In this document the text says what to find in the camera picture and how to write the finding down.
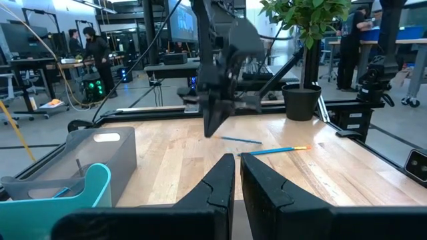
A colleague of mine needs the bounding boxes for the black stereo camera box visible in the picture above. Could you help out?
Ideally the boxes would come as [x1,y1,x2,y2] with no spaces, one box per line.
[403,148,427,188]

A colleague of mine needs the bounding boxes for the person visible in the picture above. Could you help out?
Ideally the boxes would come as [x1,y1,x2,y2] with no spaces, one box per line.
[67,28,85,58]
[336,5,374,93]
[82,25,118,99]

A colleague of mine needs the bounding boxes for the white office chair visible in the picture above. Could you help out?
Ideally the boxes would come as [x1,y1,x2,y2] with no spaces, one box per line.
[0,73,21,129]

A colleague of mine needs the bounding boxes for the black box on desk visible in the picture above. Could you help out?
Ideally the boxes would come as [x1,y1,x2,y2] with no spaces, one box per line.
[162,52,189,66]

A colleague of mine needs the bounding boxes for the grey desk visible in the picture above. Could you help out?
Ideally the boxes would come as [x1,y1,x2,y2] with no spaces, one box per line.
[143,59,300,91]

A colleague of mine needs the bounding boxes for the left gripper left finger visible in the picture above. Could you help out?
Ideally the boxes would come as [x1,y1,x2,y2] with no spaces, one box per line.
[173,153,237,240]

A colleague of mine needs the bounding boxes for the black backlit keyboard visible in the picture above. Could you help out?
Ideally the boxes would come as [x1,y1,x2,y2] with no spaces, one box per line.
[240,61,275,81]

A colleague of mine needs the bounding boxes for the orange floor item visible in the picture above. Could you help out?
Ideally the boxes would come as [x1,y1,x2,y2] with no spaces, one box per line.
[39,98,64,109]

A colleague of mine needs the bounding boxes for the green potted plant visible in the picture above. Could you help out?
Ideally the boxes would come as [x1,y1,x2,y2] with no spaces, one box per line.
[259,0,352,122]

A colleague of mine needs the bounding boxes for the thick yellow hanging cable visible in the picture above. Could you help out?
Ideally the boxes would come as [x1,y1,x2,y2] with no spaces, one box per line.
[0,99,37,163]

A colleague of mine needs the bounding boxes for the wide grey translucent bin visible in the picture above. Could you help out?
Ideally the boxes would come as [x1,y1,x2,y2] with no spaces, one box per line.
[0,125,137,207]

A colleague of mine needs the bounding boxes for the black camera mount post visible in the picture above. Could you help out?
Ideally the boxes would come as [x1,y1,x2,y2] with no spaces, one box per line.
[356,0,418,108]

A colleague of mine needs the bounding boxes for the thin yellow floor cable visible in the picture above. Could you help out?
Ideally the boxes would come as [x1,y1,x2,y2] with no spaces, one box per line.
[0,1,84,108]

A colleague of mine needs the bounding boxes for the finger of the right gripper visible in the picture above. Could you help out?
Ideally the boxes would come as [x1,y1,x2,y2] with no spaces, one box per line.
[213,96,235,134]
[201,95,223,139]

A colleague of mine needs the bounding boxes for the black aluminium table frame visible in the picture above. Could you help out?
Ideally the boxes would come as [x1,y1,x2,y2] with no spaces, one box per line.
[0,96,398,187]

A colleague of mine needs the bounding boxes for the computer tower blue lights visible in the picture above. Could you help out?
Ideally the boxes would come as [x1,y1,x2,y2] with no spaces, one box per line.
[116,66,134,84]

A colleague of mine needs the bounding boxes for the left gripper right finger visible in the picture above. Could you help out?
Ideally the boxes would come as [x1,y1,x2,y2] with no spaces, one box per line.
[240,152,334,240]

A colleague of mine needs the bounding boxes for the large display screen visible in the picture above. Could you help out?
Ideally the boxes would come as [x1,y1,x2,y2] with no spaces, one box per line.
[167,0,200,43]

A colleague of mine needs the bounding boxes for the teal plastic bin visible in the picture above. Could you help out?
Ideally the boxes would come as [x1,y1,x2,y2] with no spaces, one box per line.
[0,162,113,240]

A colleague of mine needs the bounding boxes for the computer tower green lights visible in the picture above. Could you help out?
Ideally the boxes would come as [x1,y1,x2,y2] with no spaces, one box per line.
[81,72,108,103]

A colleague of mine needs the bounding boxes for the black background desk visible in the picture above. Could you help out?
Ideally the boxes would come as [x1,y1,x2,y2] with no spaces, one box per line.
[8,57,61,116]

